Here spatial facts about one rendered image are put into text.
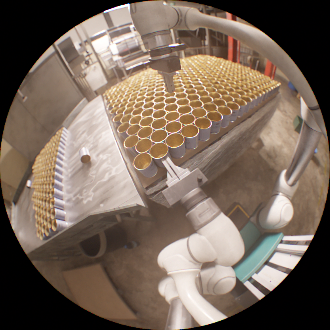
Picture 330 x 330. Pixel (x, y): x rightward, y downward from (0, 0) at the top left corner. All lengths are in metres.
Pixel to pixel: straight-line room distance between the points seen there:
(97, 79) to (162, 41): 2.89
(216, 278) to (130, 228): 1.34
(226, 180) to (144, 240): 1.36
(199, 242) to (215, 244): 0.04
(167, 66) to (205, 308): 0.65
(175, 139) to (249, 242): 0.81
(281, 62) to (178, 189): 0.41
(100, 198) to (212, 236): 0.48
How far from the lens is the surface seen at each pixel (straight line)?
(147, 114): 0.64
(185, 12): 0.50
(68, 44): 2.75
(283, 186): 0.79
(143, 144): 0.49
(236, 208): 1.28
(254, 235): 0.92
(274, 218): 0.74
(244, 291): 0.94
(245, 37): 0.34
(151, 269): 1.72
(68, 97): 3.02
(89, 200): 0.64
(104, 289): 2.20
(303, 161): 0.63
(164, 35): 0.41
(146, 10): 0.41
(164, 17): 0.42
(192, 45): 4.92
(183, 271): 0.37
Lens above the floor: 1.50
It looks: 60 degrees down
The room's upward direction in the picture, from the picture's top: 23 degrees counter-clockwise
